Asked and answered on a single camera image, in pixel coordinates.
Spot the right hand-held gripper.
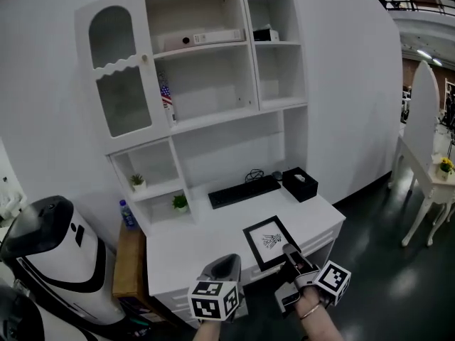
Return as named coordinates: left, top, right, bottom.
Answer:
left=274, top=243, right=352, bottom=315

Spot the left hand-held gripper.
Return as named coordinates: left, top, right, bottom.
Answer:
left=187, top=254, right=249, bottom=323

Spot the black framed picture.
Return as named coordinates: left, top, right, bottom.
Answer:
left=242, top=215, right=301, bottom=272

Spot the person's right forearm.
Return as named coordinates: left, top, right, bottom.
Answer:
left=294, top=289, right=344, bottom=341

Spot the person's left forearm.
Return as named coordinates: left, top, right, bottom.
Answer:
left=193, top=320, right=223, bottom=341

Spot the white shelving cabinet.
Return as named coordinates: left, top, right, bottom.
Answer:
left=74, top=0, right=347, bottom=330

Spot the black keyboard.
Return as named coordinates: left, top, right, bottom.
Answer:
left=208, top=175, right=282, bottom=210

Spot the black tissue box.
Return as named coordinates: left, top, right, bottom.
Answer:
left=282, top=167, right=319, bottom=203

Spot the small potted green plant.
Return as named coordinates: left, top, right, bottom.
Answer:
left=171, top=193, right=190, bottom=214
left=129, top=173, right=148, bottom=193

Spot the wooden side table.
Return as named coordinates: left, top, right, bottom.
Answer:
left=112, top=222, right=168, bottom=329

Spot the blue water bottle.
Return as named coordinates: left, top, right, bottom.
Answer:
left=118, top=199, right=138, bottom=231

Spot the white vanity table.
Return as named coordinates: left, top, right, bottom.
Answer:
left=388, top=133, right=455, bottom=247

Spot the white and black robot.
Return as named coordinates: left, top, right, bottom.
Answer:
left=0, top=195, right=127, bottom=341

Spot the flag print book box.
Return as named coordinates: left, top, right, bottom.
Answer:
left=157, top=70, right=178, bottom=128

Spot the yellow flower pot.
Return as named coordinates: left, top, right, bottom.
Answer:
left=436, top=156, right=455, bottom=182

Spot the ribbed glass cabinet door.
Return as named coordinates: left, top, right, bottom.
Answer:
left=75, top=0, right=169, bottom=153

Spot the black and white box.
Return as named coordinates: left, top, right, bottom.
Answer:
left=252, top=27, right=280, bottom=43

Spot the thin gold bracelet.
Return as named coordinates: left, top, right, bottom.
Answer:
left=299, top=303, right=323, bottom=320

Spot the coiled black cable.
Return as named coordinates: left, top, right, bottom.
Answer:
left=244, top=168, right=266, bottom=185

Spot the beige ring binder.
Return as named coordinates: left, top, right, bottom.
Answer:
left=156, top=28, right=247, bottom=53

